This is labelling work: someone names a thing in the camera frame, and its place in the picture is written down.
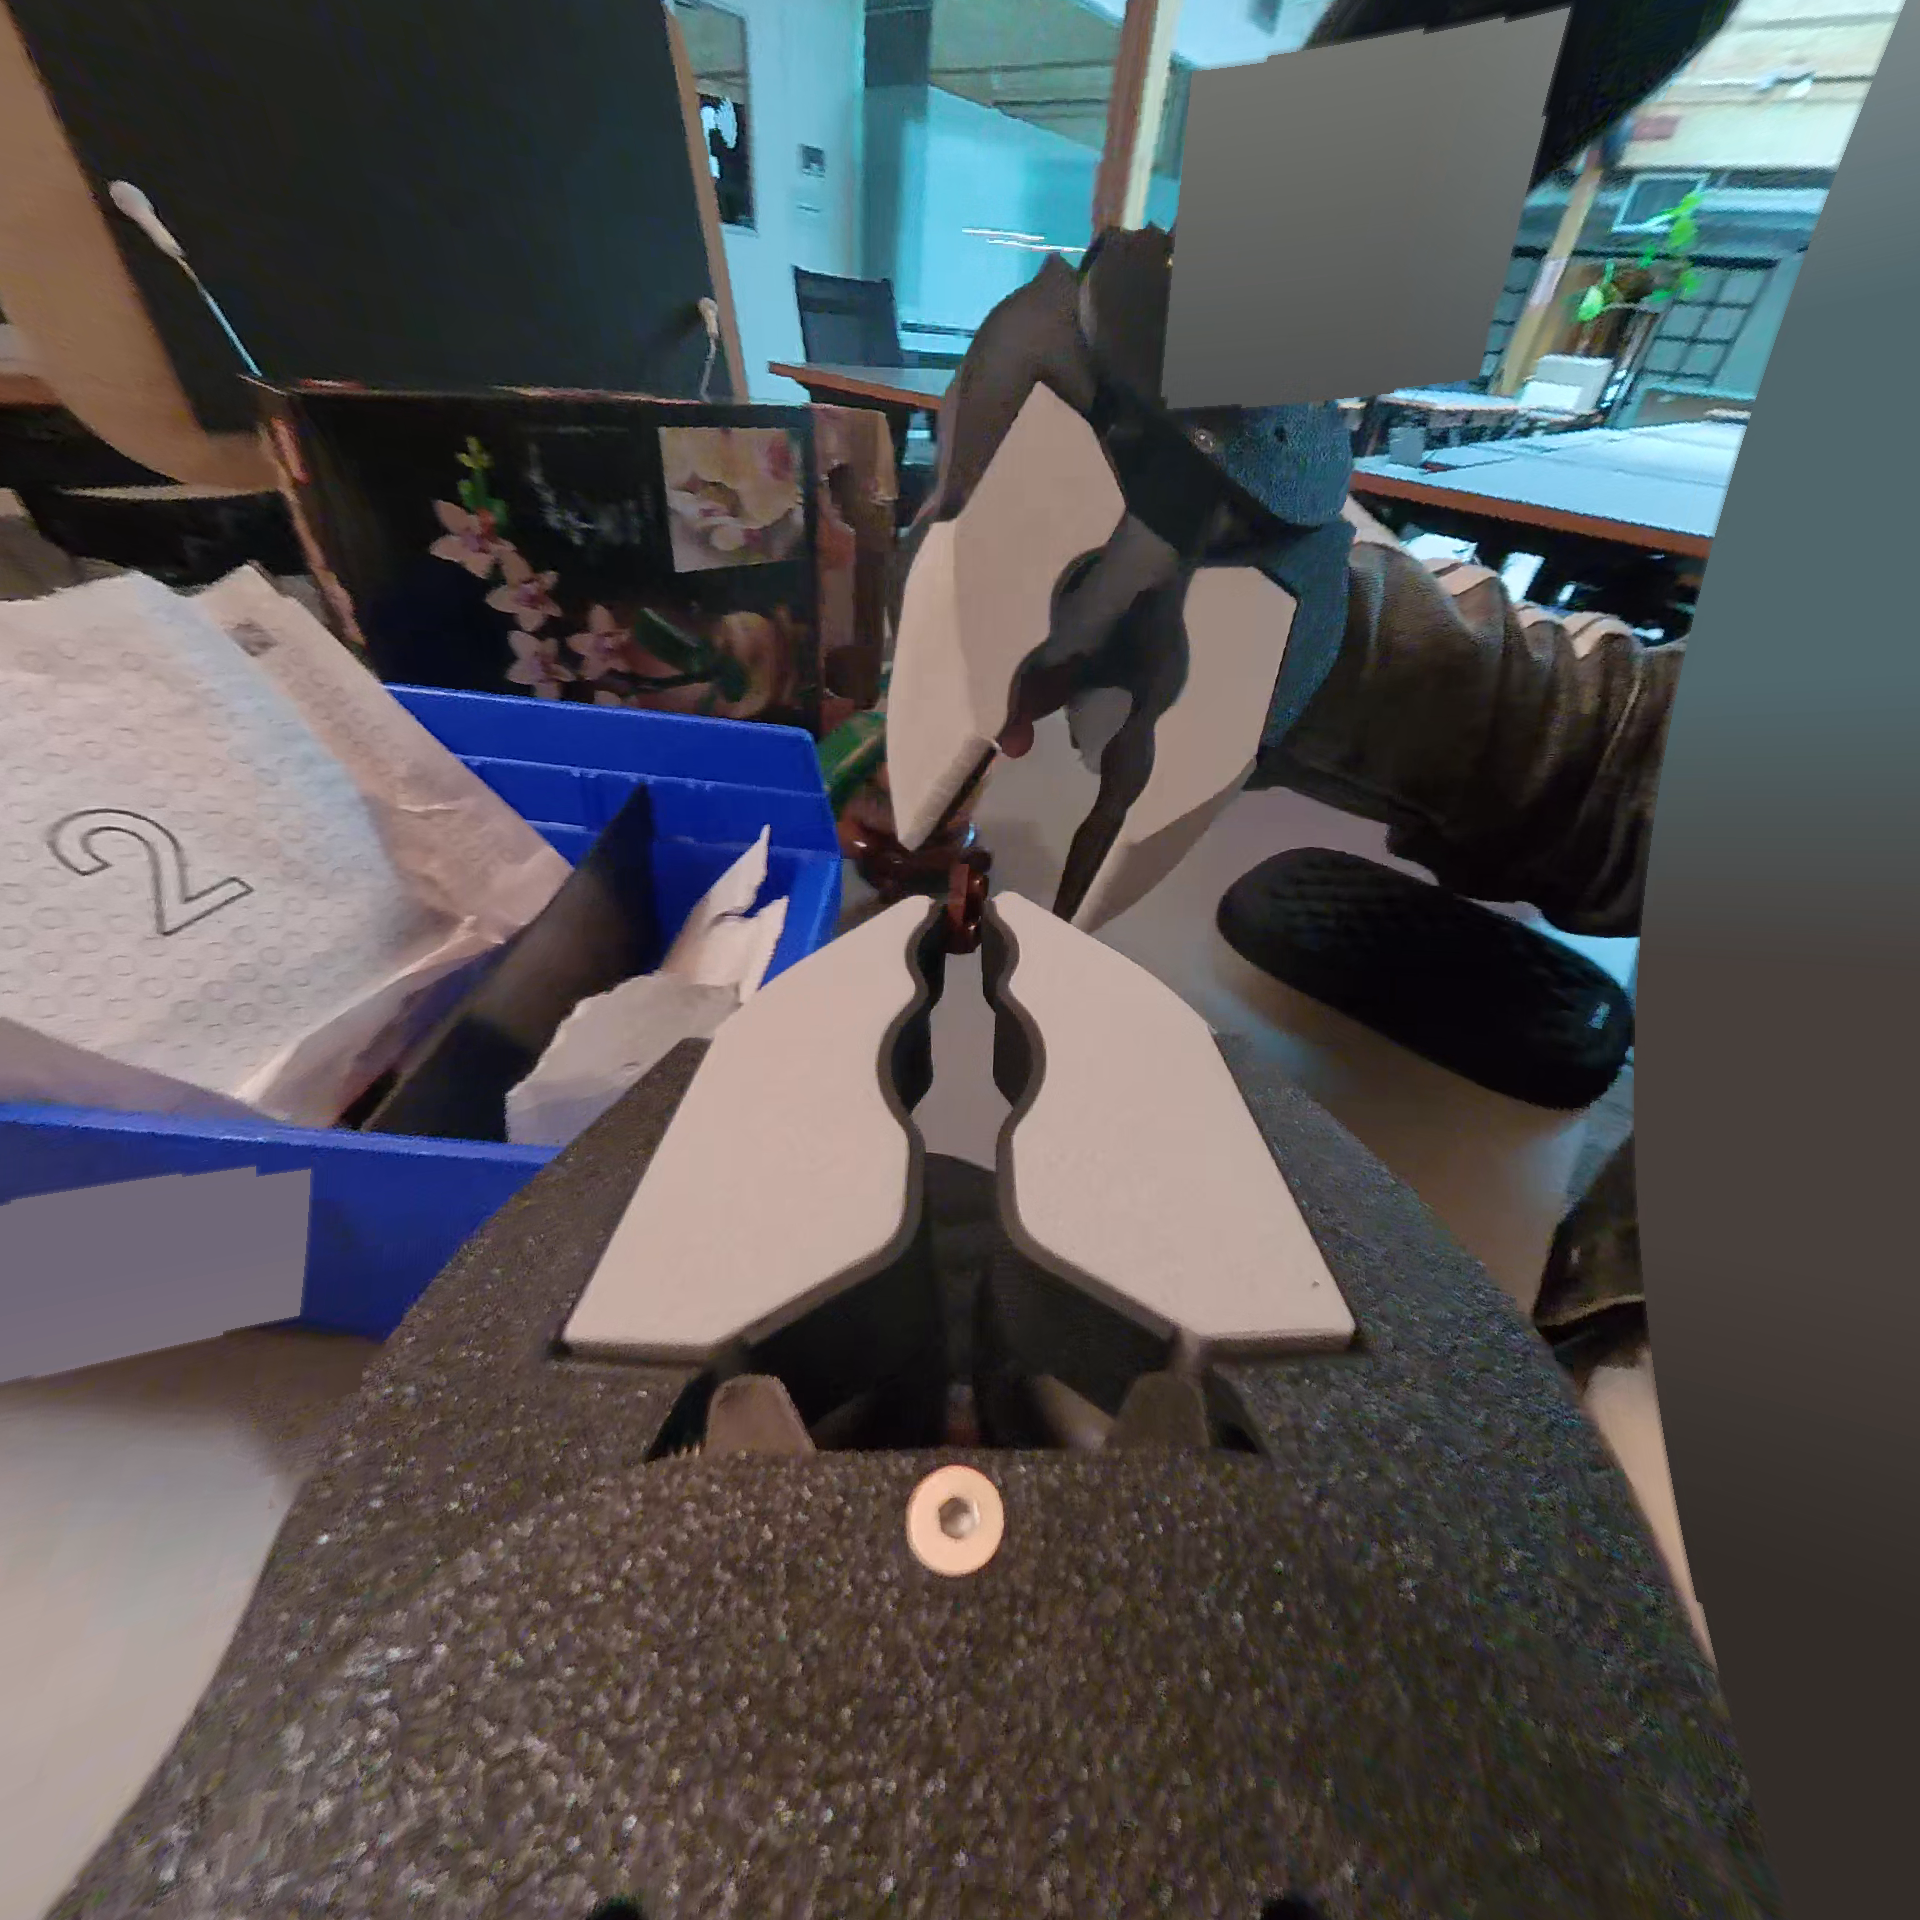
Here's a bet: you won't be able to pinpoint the black phone sign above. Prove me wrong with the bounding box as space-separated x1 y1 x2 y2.
692 90 757 231

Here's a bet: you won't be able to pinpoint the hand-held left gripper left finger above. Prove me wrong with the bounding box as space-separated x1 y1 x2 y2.
561 897 942 1367

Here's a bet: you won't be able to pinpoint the wooden edged office table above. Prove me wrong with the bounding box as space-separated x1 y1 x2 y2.
768 356 970 452
1347 420 1757 570

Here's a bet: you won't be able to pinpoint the green hanging plant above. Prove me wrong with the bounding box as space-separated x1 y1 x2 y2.
1568 187 1713 324

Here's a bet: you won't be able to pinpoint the black partition panel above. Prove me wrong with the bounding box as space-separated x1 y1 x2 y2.
0 0 747 489

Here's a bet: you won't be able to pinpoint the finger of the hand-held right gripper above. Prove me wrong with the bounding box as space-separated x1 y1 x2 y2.
884 380 1129 845
1054 557 1302 934

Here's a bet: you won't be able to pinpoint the terracotta lego flower pot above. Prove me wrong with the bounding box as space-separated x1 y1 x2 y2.
844 802 1004 962

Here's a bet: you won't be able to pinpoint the wooden post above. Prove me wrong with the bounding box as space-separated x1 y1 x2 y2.
1093 0 1168 241

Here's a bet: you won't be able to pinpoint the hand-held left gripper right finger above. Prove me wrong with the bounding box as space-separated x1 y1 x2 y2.
984 892 1362 1363

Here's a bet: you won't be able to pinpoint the large white paper bag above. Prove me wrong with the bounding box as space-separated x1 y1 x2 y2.
0 564 577 1124

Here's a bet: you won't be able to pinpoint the orchid lego set box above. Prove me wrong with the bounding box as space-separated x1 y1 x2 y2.
246 375 905 740

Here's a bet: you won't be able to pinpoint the blue plastic bin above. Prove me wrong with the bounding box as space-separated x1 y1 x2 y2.
0 681 845 1340

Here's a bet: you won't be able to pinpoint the black office chair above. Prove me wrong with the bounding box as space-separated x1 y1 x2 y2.
790 265 913 370

